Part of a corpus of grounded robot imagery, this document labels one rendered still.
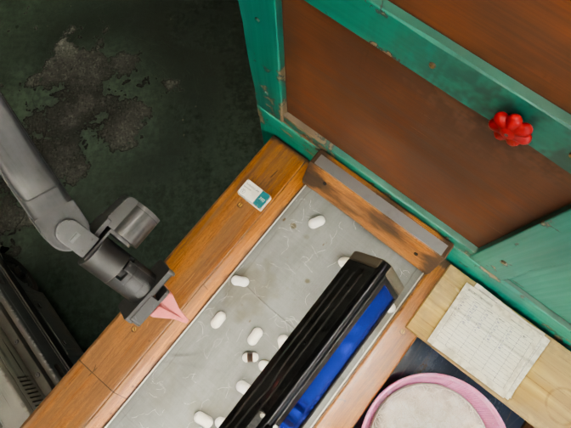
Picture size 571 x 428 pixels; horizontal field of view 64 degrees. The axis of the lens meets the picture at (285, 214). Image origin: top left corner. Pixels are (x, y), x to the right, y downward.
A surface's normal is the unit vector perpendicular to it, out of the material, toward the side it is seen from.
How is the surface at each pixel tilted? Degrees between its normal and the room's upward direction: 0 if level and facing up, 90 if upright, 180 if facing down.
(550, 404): 0
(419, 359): 0
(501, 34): 90
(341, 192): 67
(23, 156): 44
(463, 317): 0
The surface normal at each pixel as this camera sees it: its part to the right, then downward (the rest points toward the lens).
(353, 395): -0.03, -0.25
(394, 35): -0.62, 0.76
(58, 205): 0.62, 0.08
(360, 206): -0.59, 0.59
